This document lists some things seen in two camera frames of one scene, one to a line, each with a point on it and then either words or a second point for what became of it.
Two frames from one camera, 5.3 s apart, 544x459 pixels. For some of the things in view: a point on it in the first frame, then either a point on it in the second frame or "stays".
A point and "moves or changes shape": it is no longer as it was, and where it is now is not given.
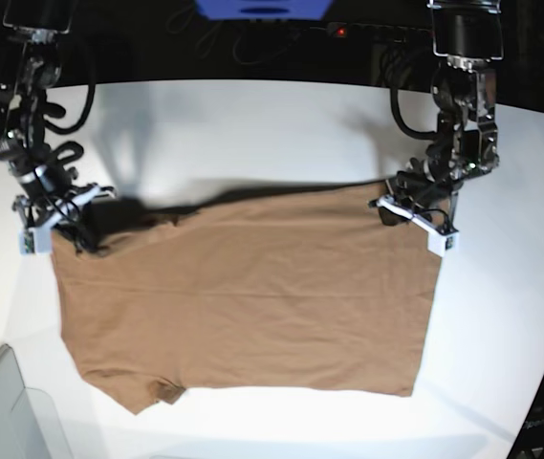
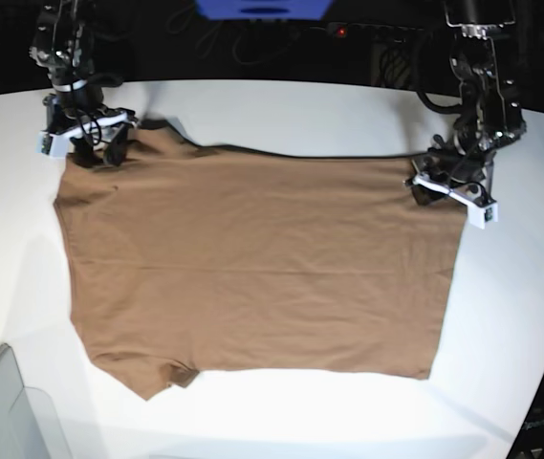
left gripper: x=36 y=219 → x=76 y=124
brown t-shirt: x=307 y=288 moves or changes shape
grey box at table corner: x=5 y=420 stays
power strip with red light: x=365 y=31 stays
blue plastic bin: x=265 y=10 stays
